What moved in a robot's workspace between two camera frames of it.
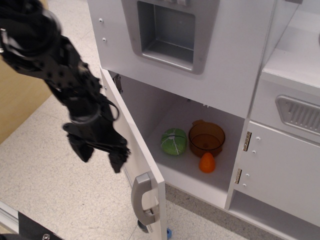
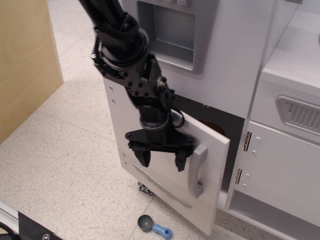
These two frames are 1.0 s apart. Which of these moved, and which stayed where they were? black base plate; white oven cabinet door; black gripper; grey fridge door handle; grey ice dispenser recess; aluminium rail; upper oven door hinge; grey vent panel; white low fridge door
Moved: white low fridge door; black gripper; grey fridge door handle
Stayed: black base plate; aluminium rail; upper oven door hinge; white oven cabinet door; grey vent panel; grey ice dispenser recess
